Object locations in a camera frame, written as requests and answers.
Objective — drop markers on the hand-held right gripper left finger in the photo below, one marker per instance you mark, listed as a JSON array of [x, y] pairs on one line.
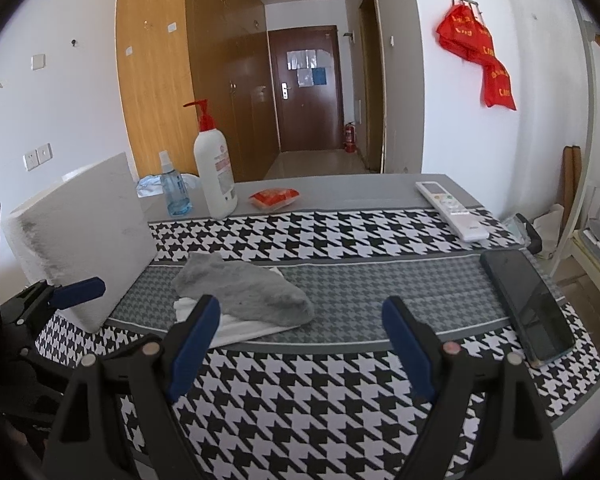
[[192, 350]]

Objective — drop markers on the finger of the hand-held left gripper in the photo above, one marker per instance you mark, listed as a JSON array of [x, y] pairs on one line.
[[80, 291]]

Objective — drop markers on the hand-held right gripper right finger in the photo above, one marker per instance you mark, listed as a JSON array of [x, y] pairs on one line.
[[410, 350]]

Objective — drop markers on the white sock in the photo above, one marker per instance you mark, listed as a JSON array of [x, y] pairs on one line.
[[240, 334]]

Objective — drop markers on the white foam box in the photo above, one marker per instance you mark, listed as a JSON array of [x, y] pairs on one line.
[[90, 230]]

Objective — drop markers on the grey sock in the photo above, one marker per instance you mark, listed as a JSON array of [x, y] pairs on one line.
[[250, 292]]

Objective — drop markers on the houndstooth tablecloth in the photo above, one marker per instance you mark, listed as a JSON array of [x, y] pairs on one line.
[[305, 410]]

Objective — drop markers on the black smartphone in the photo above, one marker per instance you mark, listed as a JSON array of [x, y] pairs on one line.
[[530, 305]]

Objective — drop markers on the clear blue spray bottle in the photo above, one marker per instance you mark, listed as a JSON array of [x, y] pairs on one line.
[[176, 190]]

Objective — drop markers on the white remote control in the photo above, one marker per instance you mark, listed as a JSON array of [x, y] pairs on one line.
[[452, 210]]

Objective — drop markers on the black plastic object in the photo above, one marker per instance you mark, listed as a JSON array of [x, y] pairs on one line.
[[532, 235]]

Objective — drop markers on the red snack packet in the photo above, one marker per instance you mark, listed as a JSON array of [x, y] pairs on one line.
[[275, 198]]

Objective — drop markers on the white lotion pump bottle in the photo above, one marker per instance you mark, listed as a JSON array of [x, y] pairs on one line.
[[214, 170]]

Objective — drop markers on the white plastic bag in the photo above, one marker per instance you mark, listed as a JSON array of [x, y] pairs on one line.
[[550, 227]]

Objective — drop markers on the red fire extinguisher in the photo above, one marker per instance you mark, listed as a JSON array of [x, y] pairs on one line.
[[349, 139]]

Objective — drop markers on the wooden poles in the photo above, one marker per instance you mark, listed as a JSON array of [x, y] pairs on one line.
[[572, 180]]

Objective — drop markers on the wooden wardrobe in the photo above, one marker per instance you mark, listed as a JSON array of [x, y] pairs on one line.
[[180, 70]]

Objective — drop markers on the dark brown entry door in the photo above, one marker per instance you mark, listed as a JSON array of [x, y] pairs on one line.
[[305, 120]]

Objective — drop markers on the papers on entry door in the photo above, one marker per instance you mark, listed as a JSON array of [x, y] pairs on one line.
[[305, 67]]

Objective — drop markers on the red hanging bags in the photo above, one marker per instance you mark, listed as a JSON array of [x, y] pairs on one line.
[[475, 45]]

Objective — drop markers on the white double wall socket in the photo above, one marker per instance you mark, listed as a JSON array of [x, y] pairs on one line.
[[37, 156]]

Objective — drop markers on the white light switch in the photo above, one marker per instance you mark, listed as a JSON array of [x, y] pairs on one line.
[[38, 62]]

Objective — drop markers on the brown side door frame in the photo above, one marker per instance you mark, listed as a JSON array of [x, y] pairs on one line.
[[380, 85]]

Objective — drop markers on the white metal bunk bed frame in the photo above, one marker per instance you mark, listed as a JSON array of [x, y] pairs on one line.
[[587, 135]]

